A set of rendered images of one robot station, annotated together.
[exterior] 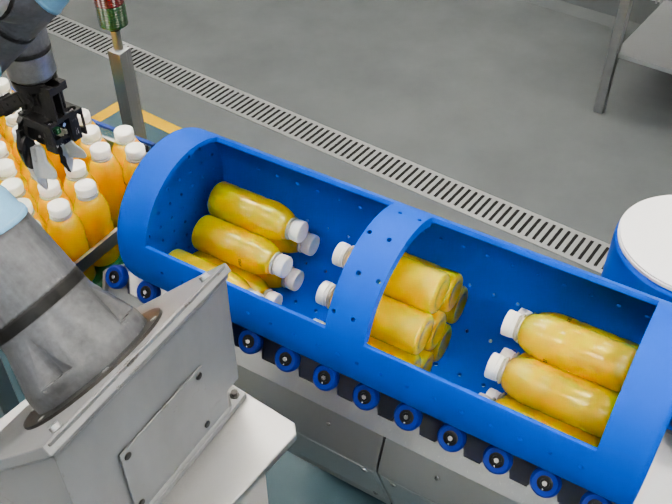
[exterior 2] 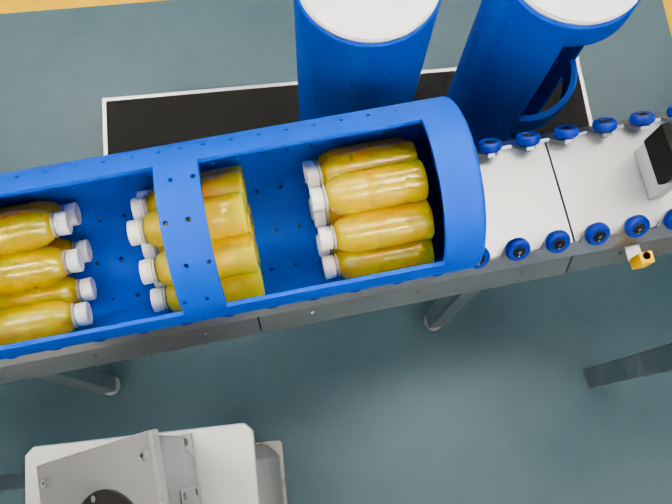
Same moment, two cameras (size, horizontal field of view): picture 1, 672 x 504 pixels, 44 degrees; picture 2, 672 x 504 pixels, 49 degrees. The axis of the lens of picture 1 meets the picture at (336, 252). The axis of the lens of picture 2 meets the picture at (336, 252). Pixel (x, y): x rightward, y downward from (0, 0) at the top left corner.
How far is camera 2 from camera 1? 0.58 m
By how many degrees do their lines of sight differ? 39
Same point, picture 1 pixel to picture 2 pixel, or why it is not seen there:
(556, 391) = (386, 234)
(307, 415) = (183, 338)
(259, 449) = (239, 465)
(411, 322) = (243, 255)
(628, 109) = not seen: outside the picture
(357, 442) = (236, 328)
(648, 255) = (342, 17)
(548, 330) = (354, 194)
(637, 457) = (475, 253)
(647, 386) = (462, 208)
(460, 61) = not seen: outside the picture
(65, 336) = not seen: outside the picture
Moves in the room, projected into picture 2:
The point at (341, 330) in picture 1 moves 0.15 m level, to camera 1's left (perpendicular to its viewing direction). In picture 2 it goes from (200, 309) to (121, 377)
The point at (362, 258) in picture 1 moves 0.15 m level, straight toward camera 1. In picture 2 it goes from (179, 251) to (245, 332)
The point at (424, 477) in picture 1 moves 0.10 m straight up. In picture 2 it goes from (302, 316) to (301, 306)
